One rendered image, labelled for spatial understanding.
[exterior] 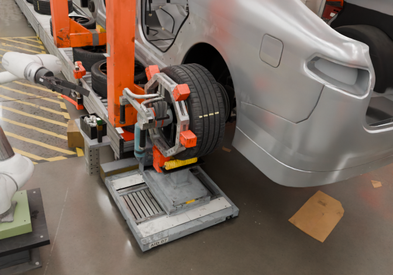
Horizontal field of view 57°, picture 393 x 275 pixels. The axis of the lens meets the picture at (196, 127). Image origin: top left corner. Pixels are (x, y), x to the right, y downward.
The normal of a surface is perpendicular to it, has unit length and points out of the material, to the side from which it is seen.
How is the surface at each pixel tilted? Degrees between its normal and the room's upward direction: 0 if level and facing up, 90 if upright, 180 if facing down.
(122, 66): 90
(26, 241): 0
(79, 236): 0
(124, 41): 90
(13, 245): 0
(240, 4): 78
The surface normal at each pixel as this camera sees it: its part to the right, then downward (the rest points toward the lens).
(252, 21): -0.83, 0.05
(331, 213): 0.08, -0.84
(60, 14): 0.51, 0.49
